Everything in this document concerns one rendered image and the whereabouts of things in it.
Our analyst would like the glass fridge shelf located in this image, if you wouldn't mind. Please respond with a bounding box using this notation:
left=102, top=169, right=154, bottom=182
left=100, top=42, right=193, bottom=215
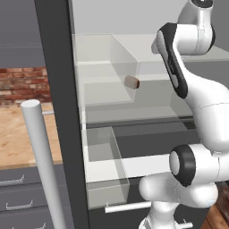
left=113, top=33, right=229, bottom=82

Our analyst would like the grey wall cupboard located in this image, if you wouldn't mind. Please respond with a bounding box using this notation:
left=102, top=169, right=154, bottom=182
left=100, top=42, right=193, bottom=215
left=0, top=0, right=47, bottom=69

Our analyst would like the short white drawer handle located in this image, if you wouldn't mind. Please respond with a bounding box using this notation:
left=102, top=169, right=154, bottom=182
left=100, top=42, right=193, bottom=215
left=175, top=219, right=194, bottom=229

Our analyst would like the brown rounded food item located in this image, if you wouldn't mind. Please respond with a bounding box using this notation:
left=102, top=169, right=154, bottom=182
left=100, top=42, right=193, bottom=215
left=123, top=74, right=141, bottom=90

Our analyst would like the dark grey fridge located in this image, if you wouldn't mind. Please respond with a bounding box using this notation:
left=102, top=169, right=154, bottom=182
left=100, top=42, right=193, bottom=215
left=34, top=0, right=229, bottom=229

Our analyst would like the small clear door bin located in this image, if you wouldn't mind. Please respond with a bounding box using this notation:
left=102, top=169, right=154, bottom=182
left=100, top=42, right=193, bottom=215
left=81, top=126, right=131, bottom=210

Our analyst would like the dark grey fridge door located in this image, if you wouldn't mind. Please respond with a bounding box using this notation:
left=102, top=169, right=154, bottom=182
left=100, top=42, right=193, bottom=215
left=34, top=0, right=91, bottom=229

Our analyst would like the white cylindrical fridge door handle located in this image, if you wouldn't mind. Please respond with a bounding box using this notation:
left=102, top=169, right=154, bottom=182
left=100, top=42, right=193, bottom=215
left=20, top=99, right=68, bottom=229

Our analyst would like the dark freezer drawer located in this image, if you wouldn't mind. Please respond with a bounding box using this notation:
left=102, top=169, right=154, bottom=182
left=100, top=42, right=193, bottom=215
left=89, top=177, right=211, bottom=229

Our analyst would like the grey drawer front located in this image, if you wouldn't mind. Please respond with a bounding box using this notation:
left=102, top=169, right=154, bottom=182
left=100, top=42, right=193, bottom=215
left=0, top=164, right=66, bottom=188
left=0, top=182, right=70, bottom=212
left=0, top=207, right=74, bottom=229

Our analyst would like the large clear door bin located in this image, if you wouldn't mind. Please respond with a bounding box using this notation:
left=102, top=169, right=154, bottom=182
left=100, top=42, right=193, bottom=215
left=72, top=32, right=141, bottom=106

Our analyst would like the silver drawer handle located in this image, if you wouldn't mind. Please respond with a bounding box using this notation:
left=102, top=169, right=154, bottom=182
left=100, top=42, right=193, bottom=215
left=5, top=199, right=34, bottom=211
left=0, top=174, right=25, bottom=188
left=12, top=222, right=47, bottom=229

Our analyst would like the white freezer drawer handle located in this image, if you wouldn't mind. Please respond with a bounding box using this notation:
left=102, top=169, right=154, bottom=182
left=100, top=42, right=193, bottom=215
left=104, top=200, right=153, bottom=214

